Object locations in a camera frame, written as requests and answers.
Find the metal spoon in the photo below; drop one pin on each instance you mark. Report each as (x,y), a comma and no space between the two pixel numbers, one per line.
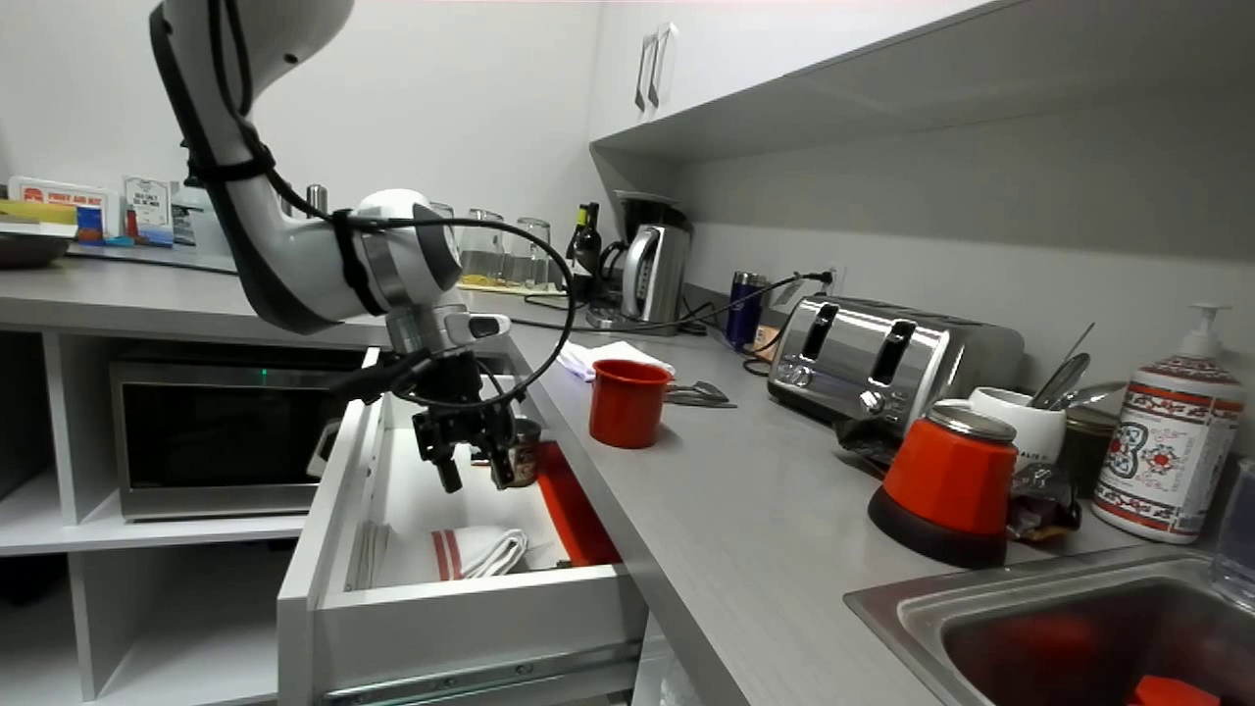
(1058,376)

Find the red plastic cup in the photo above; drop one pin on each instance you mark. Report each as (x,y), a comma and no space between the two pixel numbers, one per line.
(629,413)

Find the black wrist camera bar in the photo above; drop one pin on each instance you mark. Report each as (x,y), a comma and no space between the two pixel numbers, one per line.
(385,376)

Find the white open shelf unit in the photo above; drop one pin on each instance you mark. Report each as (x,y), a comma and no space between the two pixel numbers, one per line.
(169,613)

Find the stainless steel sink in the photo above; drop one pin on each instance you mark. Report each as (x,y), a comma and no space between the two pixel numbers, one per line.
(1072,649)

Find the stainless steel black microwave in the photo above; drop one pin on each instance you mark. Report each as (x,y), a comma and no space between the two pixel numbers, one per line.
(211,438)

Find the dark glass bottle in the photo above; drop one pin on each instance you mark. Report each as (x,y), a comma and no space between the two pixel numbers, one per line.
(587,256)

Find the colourful cardboard box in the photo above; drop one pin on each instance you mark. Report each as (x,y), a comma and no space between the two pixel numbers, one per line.
(61,200)

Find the grey wall cabinet carcass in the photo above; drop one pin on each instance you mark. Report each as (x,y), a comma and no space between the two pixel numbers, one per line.
(981,141)

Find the dark shallow bowl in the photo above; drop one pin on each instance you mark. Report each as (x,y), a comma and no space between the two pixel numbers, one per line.
(27,244)

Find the white glossy cabinet door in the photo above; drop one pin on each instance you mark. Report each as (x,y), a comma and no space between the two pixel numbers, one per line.
(710,51)
(615,65)

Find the grey flat pad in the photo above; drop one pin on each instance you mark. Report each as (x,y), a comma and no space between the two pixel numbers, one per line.
(700,394)

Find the clear glass jar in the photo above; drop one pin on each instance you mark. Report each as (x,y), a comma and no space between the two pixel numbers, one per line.
(534,251)
(489,256)

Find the white utensil mug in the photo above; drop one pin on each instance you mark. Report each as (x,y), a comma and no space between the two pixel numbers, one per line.
(1021,423)

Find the plain white folded towel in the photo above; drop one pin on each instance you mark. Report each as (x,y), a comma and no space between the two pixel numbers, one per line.
(615,349)

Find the white kitchen drawer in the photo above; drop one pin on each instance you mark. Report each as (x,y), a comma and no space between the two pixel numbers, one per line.
(445,628)

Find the stainless steel four-slot toaster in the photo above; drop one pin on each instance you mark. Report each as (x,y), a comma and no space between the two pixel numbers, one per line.
(848,356)

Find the small metal tin jar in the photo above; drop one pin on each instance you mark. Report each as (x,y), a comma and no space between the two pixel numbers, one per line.
(534,451)

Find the dark glass jar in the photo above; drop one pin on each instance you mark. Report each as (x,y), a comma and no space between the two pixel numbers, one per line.
(1089,451)

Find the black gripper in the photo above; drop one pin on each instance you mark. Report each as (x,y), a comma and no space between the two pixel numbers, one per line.
(457,404)

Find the red patterned soap dispenser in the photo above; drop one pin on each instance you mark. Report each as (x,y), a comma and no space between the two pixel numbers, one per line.
(1161,451)

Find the blue purple canister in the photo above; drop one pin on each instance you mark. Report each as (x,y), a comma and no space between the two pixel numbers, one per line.
(746,313)

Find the red moka pot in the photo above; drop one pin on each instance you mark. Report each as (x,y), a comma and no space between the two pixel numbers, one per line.
(946,482)

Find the stainless steel electric kettle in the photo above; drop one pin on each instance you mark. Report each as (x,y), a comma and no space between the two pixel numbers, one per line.
(651,275)

